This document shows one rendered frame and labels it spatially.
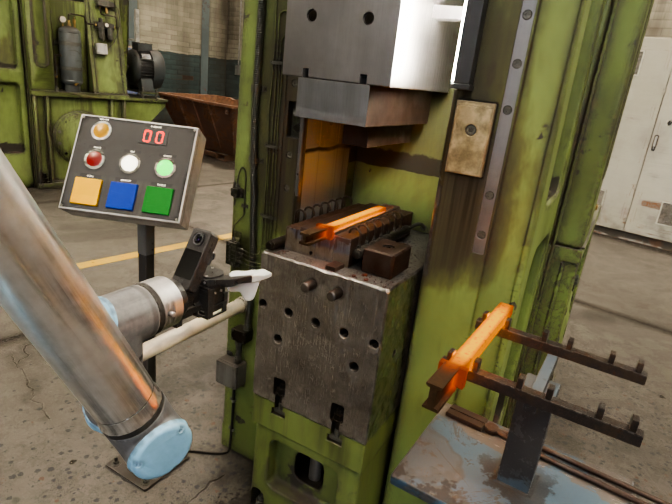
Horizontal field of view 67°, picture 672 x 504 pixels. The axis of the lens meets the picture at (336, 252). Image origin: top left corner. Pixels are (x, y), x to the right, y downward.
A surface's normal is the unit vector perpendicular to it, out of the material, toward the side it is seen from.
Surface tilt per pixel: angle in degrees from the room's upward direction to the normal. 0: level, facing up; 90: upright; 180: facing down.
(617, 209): 90
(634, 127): 90
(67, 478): 0
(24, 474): 0
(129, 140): 60
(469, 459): 0
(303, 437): 90
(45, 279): 87
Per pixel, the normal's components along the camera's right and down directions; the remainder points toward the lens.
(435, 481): 0.11, -0.94
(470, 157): -0.50, 0.23
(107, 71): 0.69, 0.12
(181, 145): -0.02, -0.20
